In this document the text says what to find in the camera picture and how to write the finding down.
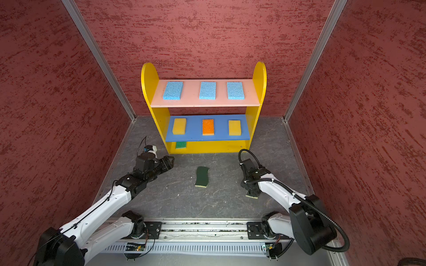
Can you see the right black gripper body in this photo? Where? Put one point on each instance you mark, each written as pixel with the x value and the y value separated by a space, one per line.
pixel 252 188

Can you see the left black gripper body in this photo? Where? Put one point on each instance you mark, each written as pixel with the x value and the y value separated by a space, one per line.
pixel 162 165

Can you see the bright green sponge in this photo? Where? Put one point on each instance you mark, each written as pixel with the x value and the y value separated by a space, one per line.
pixel 180 145

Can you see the yellow sponge front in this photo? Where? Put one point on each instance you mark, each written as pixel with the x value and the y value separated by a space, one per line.
pixel 179 126

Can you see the yellow sponge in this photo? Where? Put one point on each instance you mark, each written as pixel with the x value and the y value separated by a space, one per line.
pixel 235 128
pixel 179 126

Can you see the yellow sponge back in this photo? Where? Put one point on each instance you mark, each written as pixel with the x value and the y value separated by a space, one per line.
pixel 235 128

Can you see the orange sponge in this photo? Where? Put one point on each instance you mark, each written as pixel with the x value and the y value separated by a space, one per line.
pixel 208 127

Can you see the blue sponge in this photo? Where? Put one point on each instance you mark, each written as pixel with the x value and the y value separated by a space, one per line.
pixel 235 91
pixel 207 91
pixel 173 91

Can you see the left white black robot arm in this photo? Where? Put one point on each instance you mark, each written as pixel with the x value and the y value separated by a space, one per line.
pixel 80 240

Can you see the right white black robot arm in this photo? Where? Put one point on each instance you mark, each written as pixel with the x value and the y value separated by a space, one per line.
pixel 306 221

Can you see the yellow shelf with coloured boards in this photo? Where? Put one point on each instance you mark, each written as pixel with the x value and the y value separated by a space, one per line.
pixel 206 115

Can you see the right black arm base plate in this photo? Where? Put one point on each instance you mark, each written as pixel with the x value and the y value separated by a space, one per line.
pixel 259 231

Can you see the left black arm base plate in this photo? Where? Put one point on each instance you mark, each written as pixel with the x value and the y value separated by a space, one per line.
pixel 146 230

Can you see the aluminium rail frame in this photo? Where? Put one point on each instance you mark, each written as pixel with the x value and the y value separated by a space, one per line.
pixel 202 237

